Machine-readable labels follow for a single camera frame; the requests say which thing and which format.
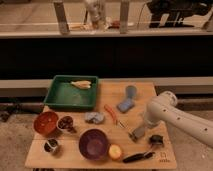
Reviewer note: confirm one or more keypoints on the yellow apple toy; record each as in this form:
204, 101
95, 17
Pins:
115, 152

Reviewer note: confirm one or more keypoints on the purple bowl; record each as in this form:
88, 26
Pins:
93, 144

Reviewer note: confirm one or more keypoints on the yellow banana toy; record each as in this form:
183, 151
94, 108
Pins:
81, 84

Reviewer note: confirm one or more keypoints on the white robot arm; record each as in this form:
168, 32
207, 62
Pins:
164, 108

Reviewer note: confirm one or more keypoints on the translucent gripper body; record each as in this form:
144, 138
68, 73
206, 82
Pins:
144, 125

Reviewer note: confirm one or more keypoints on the dark machine in background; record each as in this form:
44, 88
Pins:
177, 10

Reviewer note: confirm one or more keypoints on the small bowl with brown contents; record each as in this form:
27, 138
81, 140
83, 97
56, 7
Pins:
65, 125

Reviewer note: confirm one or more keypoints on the orange bowl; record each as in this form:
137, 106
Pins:
45, 123

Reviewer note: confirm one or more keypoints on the black tape roll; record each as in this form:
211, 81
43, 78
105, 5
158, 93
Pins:
156, 141

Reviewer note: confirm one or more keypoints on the orange handled fork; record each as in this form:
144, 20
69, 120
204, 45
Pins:
116, 121

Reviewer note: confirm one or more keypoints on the grey whiteboard eraser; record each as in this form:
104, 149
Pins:
138, 133

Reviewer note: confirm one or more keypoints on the green plastic tray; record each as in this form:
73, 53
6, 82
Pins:
63, 95

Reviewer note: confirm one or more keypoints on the black handled tool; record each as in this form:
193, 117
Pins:
139, 156

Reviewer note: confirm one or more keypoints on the small metal cup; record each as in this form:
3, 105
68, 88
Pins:
52, 146

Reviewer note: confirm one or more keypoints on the wooden table board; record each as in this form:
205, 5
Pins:
109, 93

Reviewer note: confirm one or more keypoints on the blue cup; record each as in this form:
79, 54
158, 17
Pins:
131, 92

